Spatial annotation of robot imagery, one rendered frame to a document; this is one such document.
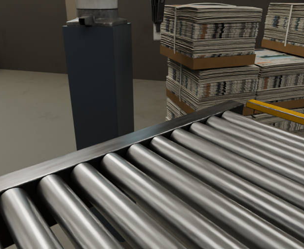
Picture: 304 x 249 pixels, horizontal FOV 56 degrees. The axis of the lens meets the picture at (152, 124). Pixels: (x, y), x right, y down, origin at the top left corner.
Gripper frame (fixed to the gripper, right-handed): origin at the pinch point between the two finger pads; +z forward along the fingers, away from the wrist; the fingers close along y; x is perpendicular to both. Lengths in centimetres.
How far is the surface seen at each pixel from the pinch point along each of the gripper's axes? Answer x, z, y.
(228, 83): -25.2, 19.9, -18.9
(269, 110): -12, 15, -60
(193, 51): -8.2, 5.5, -18.8
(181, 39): -7.9, 2.6, -8.1
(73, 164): 41, 16, -70
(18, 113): 88, 96, 184
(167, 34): -7.7, 2.2, 7.9
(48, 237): 46, 16, -88
